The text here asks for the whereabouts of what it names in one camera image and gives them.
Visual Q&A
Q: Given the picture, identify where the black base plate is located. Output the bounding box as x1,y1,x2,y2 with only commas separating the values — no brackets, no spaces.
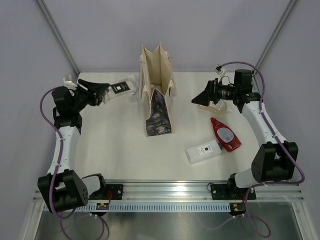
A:
90,184,124,201
207,182,257,201

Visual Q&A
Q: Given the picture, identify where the aluminium mounting rail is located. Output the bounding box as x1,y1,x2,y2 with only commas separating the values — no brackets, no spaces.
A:
32,178,305,202

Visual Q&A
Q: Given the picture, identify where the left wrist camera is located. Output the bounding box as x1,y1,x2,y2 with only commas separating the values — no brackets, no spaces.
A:
63,75,77,90

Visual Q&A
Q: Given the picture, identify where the frame post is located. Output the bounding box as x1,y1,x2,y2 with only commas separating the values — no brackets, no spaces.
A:
34,0,80,76
255,0,299,69

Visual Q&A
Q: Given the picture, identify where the white rectangular bottle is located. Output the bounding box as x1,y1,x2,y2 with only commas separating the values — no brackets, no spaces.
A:
185,140,223,165

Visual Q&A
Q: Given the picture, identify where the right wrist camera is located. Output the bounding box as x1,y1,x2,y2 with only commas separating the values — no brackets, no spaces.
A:
213,64,226,82

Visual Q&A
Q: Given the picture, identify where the left frame post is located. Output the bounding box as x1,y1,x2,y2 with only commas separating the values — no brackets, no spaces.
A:
34,0,80,76

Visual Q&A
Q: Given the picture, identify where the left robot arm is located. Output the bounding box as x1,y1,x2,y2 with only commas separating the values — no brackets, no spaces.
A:
37,79,111,219

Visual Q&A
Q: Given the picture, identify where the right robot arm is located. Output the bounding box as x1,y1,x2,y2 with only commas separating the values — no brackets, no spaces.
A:
191,66,299,200

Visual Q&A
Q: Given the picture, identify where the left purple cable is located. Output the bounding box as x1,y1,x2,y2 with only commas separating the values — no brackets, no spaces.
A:
39,87,110,240

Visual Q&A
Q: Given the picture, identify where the right frame post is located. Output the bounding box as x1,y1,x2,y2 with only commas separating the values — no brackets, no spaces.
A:
255,0,299,69

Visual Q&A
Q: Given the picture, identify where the red bottle white label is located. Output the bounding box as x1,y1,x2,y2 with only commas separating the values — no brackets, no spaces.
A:
210,117,242,153

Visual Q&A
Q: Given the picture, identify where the beige canvas tote bag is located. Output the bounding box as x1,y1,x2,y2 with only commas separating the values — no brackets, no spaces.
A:
139,44,177,137

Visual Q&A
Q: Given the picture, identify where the clear square bottle black cap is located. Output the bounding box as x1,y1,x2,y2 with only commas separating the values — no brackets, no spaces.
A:
105,74,139,104

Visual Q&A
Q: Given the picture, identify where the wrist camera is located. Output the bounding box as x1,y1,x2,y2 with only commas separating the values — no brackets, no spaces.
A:
213,64,226,82
63,75,77,90

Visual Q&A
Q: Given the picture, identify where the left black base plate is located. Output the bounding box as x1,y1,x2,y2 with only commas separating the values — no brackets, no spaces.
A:
90,184,124,201

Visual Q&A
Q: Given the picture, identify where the white slotted cable duct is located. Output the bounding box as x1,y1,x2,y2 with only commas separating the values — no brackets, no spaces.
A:
75,202,231,213

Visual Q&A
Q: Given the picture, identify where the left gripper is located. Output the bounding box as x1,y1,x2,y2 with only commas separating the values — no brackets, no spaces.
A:
71,79,110,113

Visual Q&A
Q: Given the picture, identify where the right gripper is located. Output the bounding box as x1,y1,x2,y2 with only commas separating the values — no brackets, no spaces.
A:
191,78,239,107

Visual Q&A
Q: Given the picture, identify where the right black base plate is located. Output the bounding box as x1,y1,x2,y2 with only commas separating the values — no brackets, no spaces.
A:
207,182,257,201

